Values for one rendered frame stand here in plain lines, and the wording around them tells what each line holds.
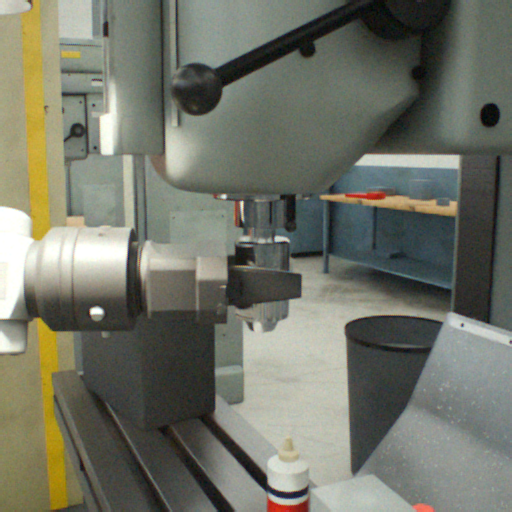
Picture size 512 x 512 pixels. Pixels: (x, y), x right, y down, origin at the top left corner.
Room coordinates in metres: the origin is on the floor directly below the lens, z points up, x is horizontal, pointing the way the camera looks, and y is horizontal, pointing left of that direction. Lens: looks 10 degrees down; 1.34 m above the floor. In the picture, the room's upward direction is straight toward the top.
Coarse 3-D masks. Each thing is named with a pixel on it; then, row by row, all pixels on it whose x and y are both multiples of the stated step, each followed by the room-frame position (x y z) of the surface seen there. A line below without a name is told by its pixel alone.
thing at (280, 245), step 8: (240, 240) 0.51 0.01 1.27; (248, 240) 0.51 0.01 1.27; (272, 240) 0.51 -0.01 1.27; (280, 240) 0.51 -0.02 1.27; (288, 240) 0.51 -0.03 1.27; (240, 248) 0.50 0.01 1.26; (248, 248) 0.50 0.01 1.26; (256, 248) 0.49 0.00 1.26; (264, 248) 0.49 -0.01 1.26; (272, 248) 0.50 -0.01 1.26; (280, 248) 0.50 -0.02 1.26; (288, 248) 0.51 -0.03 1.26
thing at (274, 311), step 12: (288, 252) 0.51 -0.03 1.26; (240, 264) 0.50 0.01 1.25; (252, 264) 0.50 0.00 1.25; (264, 264) 0.49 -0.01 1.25; (276, 264) 0.50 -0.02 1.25; (288, 264) 0.51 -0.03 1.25; (288, 300) 0.51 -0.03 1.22; (240, 312) 0.50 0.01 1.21; (252, 312) 0.50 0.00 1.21; (264, 312) 0.49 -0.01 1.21; (276, 312) 0.50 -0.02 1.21
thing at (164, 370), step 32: (160, 320) 0.80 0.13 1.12; (192, 320) 0.83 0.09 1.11; (96, 352) 0.90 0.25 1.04; (128, 352) 0.81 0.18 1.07; (160, 352) 0.80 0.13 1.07; (192, 352) 0.83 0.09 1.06; (96, 384) 0.91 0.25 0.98; (128, 384) 0.81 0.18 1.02; (160, 384) 0.79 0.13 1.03; (192, 384) 0.82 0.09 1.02; (128, 416) 0.81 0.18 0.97; (160, 416) 0.79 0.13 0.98; (192, 416) 0.82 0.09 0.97
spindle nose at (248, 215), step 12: (240, 204) 0.50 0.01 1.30; (252, 204) 0.50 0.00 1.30; (264, 204) 0.49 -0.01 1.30; (276, 204) 0.50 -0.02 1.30; (240, 216) 0.50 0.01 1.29; (252, 216) 0.50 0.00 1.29; (264, 216) 0.49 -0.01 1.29; (276, 216) 0.50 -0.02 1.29; (252, 228) 0.50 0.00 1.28; (264, 228) 0.49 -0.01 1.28; (276, 228) 0.50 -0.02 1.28
